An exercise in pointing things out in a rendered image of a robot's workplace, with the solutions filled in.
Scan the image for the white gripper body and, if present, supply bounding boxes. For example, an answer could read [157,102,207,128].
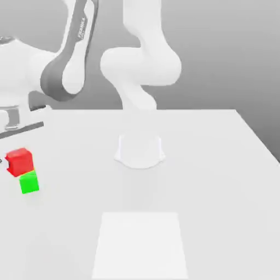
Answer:
[0,120,45,145]

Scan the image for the small green cube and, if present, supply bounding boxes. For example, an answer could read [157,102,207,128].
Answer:
[19,170,40,195]

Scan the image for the small red cube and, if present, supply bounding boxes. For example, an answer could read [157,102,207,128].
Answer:
[4,147,35,178]

